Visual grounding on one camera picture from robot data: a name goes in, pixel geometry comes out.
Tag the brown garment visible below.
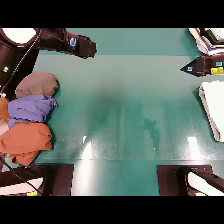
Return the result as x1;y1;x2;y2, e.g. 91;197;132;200
14;71;61;100

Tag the purple garment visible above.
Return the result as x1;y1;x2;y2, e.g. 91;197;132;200
7;94;60;130

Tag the orange garment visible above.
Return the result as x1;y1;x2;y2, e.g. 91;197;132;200
0;121;55;167

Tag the white garment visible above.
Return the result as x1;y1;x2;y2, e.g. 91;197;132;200
198;80;224;144

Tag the heap of clothes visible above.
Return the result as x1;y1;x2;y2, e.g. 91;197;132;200
187;27;224;57

